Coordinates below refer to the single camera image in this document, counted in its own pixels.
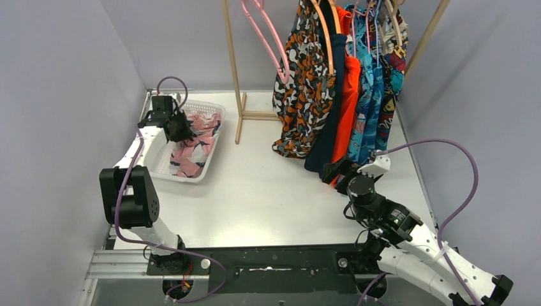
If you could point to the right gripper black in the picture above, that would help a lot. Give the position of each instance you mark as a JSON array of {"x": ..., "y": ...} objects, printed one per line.
[{"x": 345, "y": 167}]

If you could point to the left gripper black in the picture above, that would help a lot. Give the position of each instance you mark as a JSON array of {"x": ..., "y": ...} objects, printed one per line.
[{"x": 178, "y": 128}]

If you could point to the pink shark print shorts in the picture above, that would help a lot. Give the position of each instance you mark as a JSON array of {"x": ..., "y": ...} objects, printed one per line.
[{"x": 189, "y": 157}]

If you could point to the orange camouflage shorts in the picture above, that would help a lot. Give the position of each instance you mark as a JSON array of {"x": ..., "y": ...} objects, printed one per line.
[{"x": 304, "y": 101}]

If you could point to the orange wooden hanger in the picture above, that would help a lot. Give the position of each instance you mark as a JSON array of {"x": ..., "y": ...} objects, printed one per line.
[
  {"x": 326, "y": 23},
  {"x": 336, "y": 20}
]

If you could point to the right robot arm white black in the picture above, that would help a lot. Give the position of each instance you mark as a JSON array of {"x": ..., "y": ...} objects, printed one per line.
[{"x": 399, "y": 243}]

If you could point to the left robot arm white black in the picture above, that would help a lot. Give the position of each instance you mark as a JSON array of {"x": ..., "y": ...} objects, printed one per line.
[{"x": 130, "y": 199}]

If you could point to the bright orange shorts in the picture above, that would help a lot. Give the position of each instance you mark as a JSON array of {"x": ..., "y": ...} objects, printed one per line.
[{"x": 348, "y": 96}]

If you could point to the light blue fish shorts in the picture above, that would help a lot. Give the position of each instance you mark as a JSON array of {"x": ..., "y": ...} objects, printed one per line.
[{"x": 363, "y": 134}]

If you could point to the dark blue leaf shorts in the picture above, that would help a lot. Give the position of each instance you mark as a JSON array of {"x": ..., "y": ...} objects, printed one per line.
[{"x": 379, "y": 94}]

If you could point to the comic print shorts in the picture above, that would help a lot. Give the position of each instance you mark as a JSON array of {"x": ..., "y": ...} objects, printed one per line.
[{"x": 395, "y": 61}]

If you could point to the light wooden hanger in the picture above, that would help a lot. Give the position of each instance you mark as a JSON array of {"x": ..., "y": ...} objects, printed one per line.
[{"x": 394, "y": 30}]

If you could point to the blue plastic hanger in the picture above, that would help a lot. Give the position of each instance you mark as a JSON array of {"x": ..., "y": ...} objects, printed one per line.
[{"x": 375, "y": 14}]

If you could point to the white plastic perforated basket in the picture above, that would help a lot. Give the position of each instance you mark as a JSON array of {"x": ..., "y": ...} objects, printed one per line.
[{"x": 159, "y": 166}]

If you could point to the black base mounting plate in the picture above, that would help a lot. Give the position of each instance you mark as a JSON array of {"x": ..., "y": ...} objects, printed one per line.
[{"x": 280, "y": 269}]

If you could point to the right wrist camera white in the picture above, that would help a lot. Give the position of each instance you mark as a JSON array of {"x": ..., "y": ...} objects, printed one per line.
[{"x": 379, "y": 166}]

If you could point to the aluminium rail frame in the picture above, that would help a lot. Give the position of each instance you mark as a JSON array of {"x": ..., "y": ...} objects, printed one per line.
[{"x": 252, "y": 197}]

